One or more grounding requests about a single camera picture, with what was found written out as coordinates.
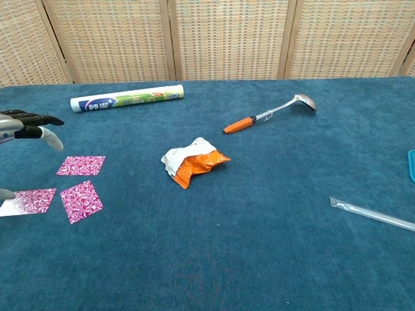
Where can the white cling film roll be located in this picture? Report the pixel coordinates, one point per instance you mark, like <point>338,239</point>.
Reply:
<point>129,98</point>

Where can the magenta patterned square packet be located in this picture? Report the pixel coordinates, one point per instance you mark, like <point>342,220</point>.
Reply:
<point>81,202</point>

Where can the woven bamboo folding screen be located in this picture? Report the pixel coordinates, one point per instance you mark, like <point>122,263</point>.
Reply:
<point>227,39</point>

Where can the clear wrapped straw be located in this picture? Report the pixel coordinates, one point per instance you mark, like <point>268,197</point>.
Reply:
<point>373,214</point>

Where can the orange white snack packet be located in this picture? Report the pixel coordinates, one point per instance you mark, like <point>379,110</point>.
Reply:
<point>194,165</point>

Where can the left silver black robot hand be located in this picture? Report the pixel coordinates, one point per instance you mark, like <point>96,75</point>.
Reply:
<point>19,126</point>

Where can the blue carpet table mat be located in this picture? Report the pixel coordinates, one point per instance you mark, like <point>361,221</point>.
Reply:
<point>227,243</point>

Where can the pink patterned sponge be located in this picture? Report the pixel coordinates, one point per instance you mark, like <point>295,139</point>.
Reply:
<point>32,201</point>

